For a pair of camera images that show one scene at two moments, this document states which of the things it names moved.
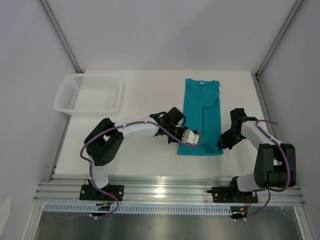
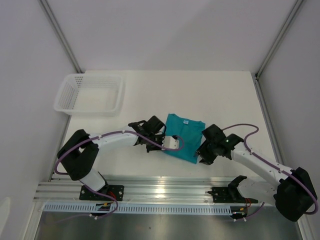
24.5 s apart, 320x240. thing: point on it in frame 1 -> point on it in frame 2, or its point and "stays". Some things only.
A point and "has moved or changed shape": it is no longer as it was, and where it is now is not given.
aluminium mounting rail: (163, 190) stays
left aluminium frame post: (49, 14) stays
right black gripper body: (229, 138) -> (207, 152)
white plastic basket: (91, 95) stays
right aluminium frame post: (295, 8) stays
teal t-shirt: (202, 112) has moved or changed shape
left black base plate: (89, 192) stays
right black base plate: (224, 194) stays
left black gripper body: (177, 132) -> (157, 138)
